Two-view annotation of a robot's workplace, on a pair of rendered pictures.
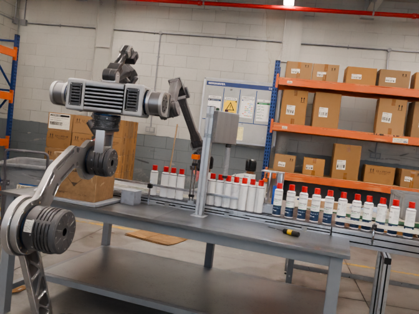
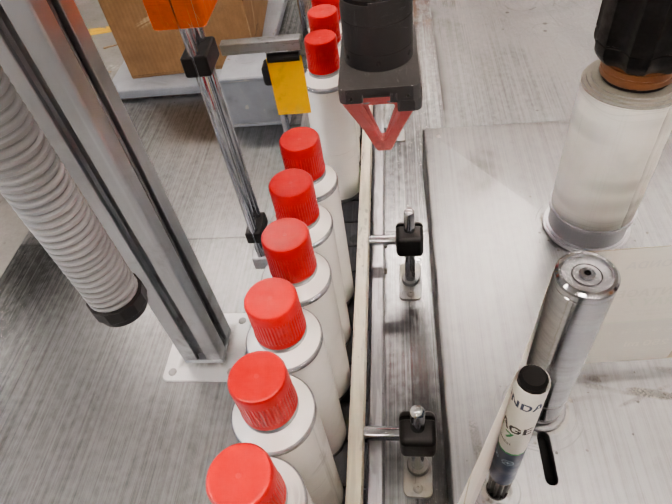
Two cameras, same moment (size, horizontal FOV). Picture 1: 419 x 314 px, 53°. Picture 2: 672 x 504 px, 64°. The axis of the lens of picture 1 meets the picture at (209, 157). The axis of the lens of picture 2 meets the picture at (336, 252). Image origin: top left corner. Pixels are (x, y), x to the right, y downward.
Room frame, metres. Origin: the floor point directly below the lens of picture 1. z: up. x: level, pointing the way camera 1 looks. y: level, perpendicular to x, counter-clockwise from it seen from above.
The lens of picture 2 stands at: (2.67, -0.34, 1.34)
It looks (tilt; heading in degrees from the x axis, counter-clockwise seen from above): 48 degrees down; 84
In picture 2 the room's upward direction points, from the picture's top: 10 degrees counter-clockwise
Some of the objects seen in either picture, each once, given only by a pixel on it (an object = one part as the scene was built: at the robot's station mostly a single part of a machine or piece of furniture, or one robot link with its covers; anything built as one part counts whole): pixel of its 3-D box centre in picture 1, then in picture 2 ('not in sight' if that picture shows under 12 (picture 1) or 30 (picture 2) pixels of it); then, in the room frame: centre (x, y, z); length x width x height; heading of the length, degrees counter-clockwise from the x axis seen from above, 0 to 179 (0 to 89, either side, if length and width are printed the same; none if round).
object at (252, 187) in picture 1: (251, 195); not in sight; (2.61, -0.29, 0.98); 0.05 x 0.05 x 0.20
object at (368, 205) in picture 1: (367, 213); not in sight; (2.41, -0.94, 0.98); 0.05 x 0.05 x 0.20
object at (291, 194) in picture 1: (290, 201); not in sight; (2.54, -0.52, 0.98); 0.05 x 0.05 x 0.20
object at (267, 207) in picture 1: (270, 191); not in sight; (2.67, -0.41, 1.01); 0.14 x 0.13 x 0.26; 73
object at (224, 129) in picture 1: (222, 127); not in sight; (2.59, -0.06, 1.38); 0.17 x 0.10 x 0.19; 128
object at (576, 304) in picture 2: not in sight; (558, 351); (2.84, -0.17, 0.97); 0.05 x 0.05 x 0.19
